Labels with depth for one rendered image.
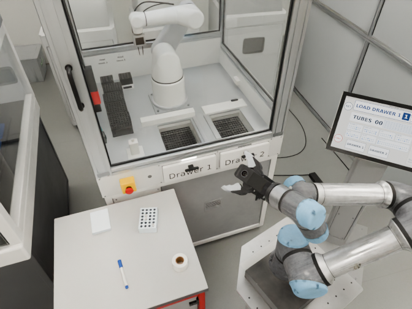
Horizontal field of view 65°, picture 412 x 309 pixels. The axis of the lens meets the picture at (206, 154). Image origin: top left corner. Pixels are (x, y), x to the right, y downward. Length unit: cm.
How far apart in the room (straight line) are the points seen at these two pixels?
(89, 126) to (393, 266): 219
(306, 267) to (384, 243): 26
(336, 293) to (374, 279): 105
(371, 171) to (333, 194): 91
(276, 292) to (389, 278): 134
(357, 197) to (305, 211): 31
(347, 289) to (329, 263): 37
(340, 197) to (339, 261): 22
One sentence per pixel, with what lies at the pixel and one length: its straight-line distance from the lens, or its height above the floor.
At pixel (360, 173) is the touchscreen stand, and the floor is 77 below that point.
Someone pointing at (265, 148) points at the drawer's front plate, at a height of 90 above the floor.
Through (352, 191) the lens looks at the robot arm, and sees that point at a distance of 116.
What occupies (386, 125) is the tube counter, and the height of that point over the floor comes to 111.
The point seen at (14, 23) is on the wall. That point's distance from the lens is 484.
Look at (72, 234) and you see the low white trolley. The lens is 172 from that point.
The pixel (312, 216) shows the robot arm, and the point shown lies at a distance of 89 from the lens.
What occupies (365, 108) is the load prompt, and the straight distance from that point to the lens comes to 183.
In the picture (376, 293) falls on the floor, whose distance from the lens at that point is 254.
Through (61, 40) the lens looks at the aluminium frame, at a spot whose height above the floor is 163.
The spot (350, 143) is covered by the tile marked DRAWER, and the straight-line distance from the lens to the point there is 181.
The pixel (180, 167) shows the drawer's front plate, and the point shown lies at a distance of 167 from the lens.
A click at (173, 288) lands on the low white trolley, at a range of 148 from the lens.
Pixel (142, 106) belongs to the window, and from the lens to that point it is 143.
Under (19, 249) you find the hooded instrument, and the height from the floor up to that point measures 89.
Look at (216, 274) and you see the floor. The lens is 234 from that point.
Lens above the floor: 210
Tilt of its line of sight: 44 degrees down
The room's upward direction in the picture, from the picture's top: straight up
